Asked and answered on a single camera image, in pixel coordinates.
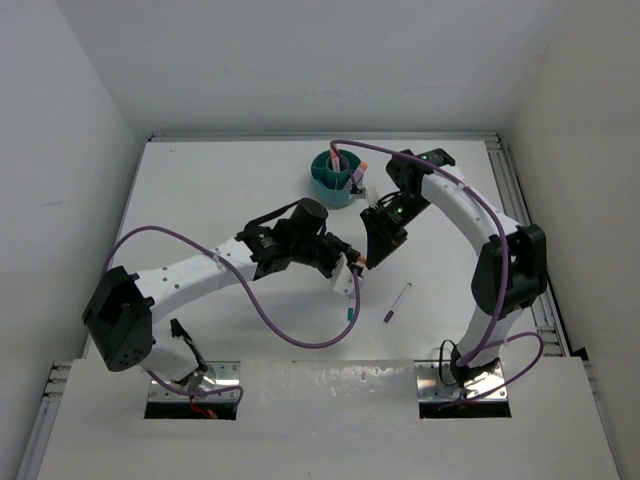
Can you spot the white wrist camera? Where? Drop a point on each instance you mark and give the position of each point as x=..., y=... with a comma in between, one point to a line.
x=368, y=193
x=345, y=279

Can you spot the aluminium frame rail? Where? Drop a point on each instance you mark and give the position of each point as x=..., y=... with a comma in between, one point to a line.
x=528, y=244
x=43, y=425

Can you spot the pink highlighter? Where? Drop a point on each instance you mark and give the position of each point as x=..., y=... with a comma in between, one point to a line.
x=355, y=178

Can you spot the purple capped white pen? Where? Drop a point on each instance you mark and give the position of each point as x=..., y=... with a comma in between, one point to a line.
x=397, y=302

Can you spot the aluminium frame rail left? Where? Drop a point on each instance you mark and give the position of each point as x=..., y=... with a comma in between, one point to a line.
x=43, y=425

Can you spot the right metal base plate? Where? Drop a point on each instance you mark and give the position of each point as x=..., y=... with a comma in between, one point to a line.
x=436, y=384

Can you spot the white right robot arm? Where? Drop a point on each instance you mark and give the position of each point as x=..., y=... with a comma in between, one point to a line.
x=511, y=269

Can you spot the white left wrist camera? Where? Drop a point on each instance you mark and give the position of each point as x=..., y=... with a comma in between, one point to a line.
x=345, y=279

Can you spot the aluminium frame rail right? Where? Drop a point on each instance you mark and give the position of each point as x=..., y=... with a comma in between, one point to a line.
x=528, y=244

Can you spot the metal base plate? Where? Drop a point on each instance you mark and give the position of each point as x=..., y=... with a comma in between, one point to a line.
x=218, y=383
x=436, y=384

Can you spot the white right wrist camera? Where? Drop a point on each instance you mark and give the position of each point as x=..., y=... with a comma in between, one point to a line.
x=368, y=193

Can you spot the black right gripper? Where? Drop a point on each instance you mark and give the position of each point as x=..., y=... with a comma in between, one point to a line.
x=382, y=239

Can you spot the teal capped white pen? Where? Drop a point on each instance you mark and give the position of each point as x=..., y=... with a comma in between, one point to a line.
x=351, y=309

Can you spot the teal round pen holder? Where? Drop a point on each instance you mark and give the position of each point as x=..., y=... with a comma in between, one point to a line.
x=327, y=184

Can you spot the pink pen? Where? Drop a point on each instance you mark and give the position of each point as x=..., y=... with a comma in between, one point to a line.
x=335, y=159
x=343, y=162

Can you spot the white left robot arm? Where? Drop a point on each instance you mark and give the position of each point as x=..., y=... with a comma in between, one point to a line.
x=123, y=312

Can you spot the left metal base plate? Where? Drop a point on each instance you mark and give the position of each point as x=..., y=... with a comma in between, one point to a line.
x=218, y=383

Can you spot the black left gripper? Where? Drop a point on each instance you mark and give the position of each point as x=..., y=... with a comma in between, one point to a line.
x=338, y=246

